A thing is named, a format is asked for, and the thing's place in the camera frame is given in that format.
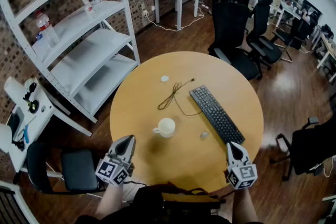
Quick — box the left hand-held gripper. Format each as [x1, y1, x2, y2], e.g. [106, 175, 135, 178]
[94, 134, 137, 187]

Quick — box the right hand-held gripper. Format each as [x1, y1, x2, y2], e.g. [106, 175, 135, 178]
[225, 142, 259, 190]

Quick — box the white cup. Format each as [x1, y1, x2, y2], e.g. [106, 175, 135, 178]
[152, 118, 176, 139]

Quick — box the person's left forearm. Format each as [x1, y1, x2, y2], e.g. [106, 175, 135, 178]
[94, 183, 124, 220]

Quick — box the person's right forearm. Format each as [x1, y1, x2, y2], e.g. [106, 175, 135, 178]
[232, 187, 260, 224]

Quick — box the black keyboard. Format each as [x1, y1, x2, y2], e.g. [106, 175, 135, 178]
[188, 84, 246, 145]

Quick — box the black cushioned chair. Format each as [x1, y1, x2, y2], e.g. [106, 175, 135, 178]
[26, 141, 107, 195]

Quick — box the person's dark clothing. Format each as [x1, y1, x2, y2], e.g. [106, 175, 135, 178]
[75, 182, 237, 224]

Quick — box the black armrest office chair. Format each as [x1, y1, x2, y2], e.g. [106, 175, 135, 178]
[269, 114, 336, 182]

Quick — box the white side desk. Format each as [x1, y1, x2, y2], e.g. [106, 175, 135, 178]
[0, 77, 93, 174]

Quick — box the black desk device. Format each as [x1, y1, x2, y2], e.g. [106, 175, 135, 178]
[22, 82, 40, 114]

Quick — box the white metal shelf rack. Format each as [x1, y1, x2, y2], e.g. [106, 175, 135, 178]
[0, 0, 141, 124]

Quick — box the large black office chair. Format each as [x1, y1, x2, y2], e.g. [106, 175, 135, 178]
[208, 2, 264, 81]

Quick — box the black cantilever chair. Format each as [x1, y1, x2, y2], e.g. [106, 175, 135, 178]
[271, 16, 313, 62]

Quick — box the white office desk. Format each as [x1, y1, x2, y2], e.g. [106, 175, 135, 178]
[316, 30, 336, 70]

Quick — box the large red label bottle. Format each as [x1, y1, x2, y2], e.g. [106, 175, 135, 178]
[35, 10, 60, 48]

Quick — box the small red label bottle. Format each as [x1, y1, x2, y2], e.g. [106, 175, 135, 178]
[81, 0, 96, 19]

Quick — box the black keyboard cable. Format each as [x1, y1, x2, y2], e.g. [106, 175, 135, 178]
[157, 78, 203, 117]

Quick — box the white floor cable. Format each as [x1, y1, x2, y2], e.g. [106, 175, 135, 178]
[143, 0, 211, 33]

